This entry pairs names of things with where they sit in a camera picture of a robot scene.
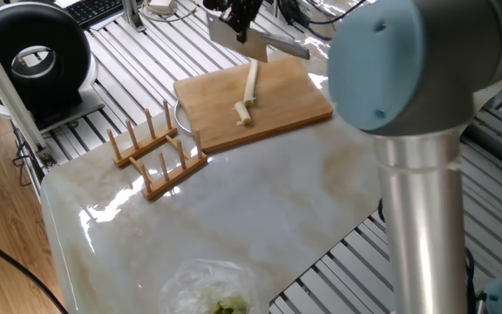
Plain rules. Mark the short aluminium post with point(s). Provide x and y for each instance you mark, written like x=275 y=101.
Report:
x=132 y=15

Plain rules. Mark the wooden cutting board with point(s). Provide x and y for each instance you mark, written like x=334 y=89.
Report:
x=290 y=100

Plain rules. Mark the clear plastic bag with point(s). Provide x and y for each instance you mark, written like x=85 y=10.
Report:
x=198 y=279

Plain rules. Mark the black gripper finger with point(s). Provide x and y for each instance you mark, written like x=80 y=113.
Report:
x=239 y=26
x=252 y=21

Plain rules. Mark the aluminium frame beam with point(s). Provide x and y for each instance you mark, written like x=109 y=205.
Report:
x=7 y=96

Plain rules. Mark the short cut scallion piece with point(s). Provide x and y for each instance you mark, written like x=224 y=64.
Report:
x=243 y=114

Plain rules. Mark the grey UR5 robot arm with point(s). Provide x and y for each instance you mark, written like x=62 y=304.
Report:
x=421 y=218

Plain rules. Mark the black computer keyboard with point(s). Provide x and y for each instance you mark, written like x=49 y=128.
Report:
x=94 y=9

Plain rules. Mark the small black round object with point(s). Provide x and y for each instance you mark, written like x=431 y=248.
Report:
x=214 y=4

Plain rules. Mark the black round blower fan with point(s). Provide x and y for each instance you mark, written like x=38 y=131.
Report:
x=63 y=48

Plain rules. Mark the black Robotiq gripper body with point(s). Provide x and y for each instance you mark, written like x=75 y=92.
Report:
x=246 y=6

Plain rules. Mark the wooden peg rack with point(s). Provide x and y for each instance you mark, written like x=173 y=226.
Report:
x=164 y=183

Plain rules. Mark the white scallion stalk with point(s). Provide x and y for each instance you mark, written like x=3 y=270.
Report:
x=251 y=83

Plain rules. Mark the green vegetable scraps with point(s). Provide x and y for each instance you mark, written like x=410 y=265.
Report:
x=229 y=305

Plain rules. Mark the white power adapter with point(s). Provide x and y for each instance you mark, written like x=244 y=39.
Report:
x=161 y=6

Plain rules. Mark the marble pattern table sheet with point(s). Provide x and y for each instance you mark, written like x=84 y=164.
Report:
x=255 y=218

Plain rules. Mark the steel cleaver knife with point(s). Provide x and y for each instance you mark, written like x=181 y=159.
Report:
x=255 y=48

